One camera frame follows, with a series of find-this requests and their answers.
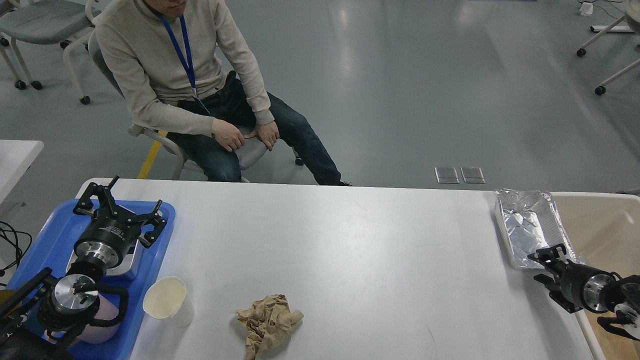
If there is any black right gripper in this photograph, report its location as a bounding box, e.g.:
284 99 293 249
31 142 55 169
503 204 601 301
526 243 615 313

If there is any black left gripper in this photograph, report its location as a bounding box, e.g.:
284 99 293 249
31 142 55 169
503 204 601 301
73 175 167 268

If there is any square steel tin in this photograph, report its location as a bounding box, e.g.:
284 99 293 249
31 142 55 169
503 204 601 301
65 241 142 283

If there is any aluminium foil tray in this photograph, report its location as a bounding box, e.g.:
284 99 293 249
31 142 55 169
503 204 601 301
493 189 585 271

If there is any cream paper cup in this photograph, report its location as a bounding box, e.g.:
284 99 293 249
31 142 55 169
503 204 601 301
142 276 195 327

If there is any pink mug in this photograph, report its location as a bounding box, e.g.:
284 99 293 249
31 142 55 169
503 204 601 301
45 292 123 346

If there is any brown paper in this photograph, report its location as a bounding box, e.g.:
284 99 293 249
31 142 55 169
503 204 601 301
234 294 305 360

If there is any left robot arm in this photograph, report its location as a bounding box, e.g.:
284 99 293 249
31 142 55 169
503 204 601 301
1 178 175 360

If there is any beige plastic bin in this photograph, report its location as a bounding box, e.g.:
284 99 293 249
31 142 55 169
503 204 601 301
552 192 640 360

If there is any blue plastic tray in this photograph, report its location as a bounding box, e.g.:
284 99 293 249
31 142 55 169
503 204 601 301
7 199 176 360

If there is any white side table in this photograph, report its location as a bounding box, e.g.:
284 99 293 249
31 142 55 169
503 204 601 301
0 139 44 202

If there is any right floor socket plate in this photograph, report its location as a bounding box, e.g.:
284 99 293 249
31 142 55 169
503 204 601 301
461 166 486 184

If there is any floor socket plate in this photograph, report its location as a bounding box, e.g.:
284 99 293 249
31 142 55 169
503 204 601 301
461 166 486 184
434 166 460 184

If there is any dark blue home mug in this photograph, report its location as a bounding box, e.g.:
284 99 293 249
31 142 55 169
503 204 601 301
0 288 22 313

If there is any left floor socket plate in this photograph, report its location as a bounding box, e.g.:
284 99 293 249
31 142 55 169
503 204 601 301
434 166 460 184

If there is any grey office chair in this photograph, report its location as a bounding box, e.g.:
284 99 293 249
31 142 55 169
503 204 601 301
85 27 305 183

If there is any seated person beige sweater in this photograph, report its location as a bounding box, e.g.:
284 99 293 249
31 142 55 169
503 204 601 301
94 0 347 186

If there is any grey chair top left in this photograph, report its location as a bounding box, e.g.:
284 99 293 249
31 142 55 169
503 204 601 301
0 0 101 105

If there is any chair legs top right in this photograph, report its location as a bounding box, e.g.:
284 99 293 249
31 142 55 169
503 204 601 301
576 0 640 96

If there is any black cables left edge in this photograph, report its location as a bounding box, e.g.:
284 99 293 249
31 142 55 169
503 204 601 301
0 220 33 276

